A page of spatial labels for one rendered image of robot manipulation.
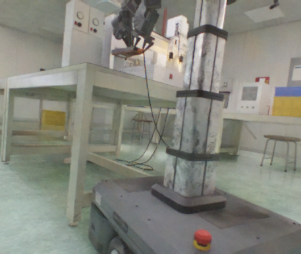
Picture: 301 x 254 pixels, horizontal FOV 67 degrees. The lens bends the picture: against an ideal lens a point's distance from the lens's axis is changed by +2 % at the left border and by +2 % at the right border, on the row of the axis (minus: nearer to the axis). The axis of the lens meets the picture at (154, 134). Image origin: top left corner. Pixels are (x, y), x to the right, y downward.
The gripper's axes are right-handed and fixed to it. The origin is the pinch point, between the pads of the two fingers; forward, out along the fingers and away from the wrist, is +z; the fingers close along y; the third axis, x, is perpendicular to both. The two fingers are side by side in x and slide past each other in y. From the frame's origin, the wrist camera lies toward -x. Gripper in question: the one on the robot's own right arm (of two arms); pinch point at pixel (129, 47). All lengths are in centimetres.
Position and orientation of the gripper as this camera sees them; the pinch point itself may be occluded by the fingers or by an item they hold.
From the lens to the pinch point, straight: 132.3
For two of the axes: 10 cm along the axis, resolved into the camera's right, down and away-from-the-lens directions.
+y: -6.9, -0.2, -7.2
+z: 0.8, 9.9, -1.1
